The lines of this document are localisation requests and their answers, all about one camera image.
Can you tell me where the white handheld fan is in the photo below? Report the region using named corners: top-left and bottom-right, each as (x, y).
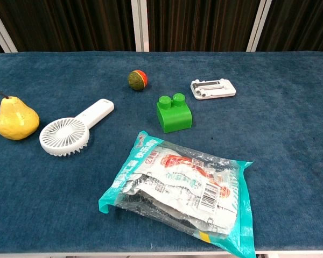
top-left (39, 98), bottom-right (115, 157)

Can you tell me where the blue table cloth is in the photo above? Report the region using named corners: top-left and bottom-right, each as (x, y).
top-left (0, 51), bottom-right (323, 254)

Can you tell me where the dark pleated curtain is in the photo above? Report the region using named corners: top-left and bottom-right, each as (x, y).
top-left (0, 0), bottom-right (323, 54)

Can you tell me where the green and orange ball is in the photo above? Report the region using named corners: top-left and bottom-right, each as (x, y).
top-left (128, 69), bottom-right (148, 91)

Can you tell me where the teal plastic snack bag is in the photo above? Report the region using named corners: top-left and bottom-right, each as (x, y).
top-left (98, 131), bottom-right (256, 258)

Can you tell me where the white frame post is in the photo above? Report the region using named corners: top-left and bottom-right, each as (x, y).
top-left (245, 0), bottom-right (272, 52)
top-left (0, 2), bottom-right (18, 53)
top-left (131, 0), bottom-right (150, 52)

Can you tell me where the green building block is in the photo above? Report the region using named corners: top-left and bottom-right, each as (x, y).
top-left (156, 92), bottom-right (193, 134)

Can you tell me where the white folding phone stand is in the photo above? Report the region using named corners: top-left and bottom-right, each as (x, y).
top-left (190, 78), bottom-right (237, 101)

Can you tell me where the yellow pear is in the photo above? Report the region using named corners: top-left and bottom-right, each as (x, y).
top-left (0, 92), bottom-right (40, 141)

